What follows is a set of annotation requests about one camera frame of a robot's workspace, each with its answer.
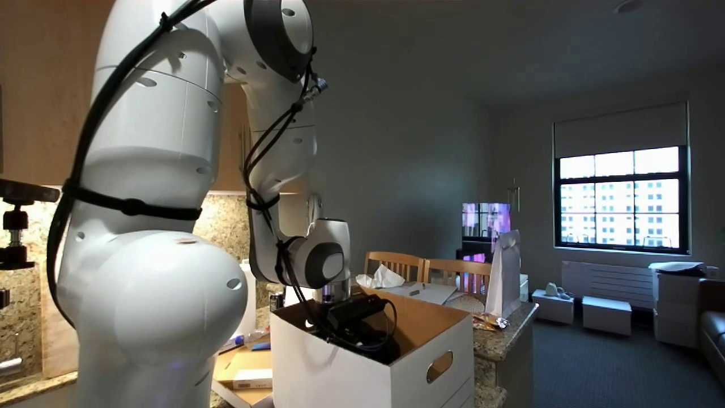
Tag wall radiator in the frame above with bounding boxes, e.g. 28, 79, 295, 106
560, 258, 657, 309

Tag small white flat box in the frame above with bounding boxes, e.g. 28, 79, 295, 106
231, 368, 275, 393

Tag wooden chair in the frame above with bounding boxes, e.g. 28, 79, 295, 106
421, 257, 494, 300
362, 249, 427, 289

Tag white crumpled paper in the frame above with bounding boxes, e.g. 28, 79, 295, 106
353, 264, 409, 293

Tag white window blind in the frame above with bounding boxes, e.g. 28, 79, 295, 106
551, 101, 692, 158

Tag white bag with print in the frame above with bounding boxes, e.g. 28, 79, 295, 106
486, 228, 526, 321

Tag dark sofa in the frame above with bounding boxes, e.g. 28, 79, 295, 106
699, 279, 725, 383

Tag white cardboard box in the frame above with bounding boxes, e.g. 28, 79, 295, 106
270, 291, 477, 408

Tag blue cap water bottle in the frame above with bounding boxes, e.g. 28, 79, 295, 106
218, 332, 271, 356

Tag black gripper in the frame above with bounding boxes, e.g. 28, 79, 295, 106
325, 307, 384, 347

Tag orange snack packet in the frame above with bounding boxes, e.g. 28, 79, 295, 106
474, 314, 509, 334

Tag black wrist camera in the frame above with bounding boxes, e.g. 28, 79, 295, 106
338, 293, 390, 315

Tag television screen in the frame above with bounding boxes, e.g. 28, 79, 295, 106
461, 199, 515, 268

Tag brown cardboard box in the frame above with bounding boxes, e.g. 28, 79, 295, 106
214, 347, 276, 408

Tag white cabinet with lid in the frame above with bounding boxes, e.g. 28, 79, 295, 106
650, 258, 708, 350

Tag large grid window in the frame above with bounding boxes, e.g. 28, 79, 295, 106
554, 145, 692, 257

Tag black camera tripod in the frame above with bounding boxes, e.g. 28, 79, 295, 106
0, 177, 61, 270

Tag grey ottoman cube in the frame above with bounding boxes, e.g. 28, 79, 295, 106
531, 287, 577, 327
581, 294, 634, 339

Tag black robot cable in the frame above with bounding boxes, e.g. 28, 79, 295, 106
43, 0, 398, 342

